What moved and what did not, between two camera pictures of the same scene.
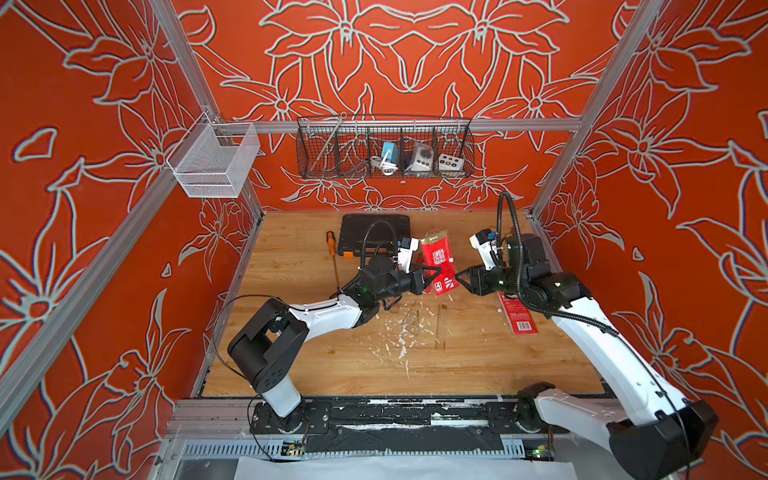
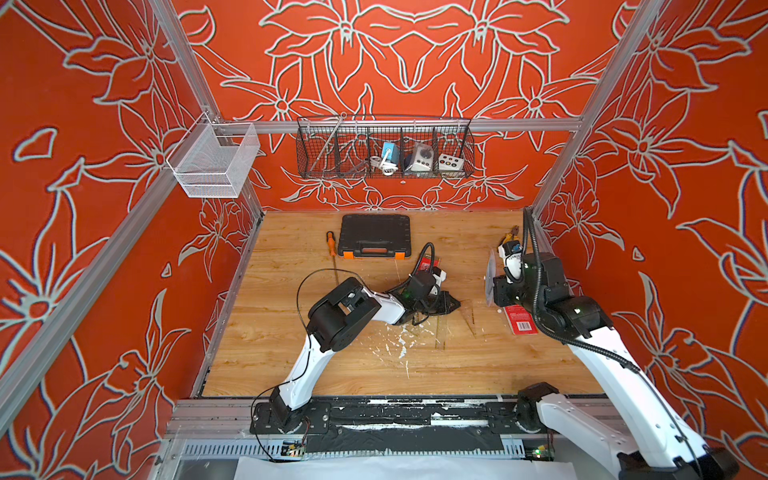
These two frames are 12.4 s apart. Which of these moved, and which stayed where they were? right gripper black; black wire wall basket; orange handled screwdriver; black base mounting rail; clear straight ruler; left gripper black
Moved: right gripper black; left gripper black
Stayed: clear straight ruler; orange handled screwdriver; black base mounting rail; black wire wall basket
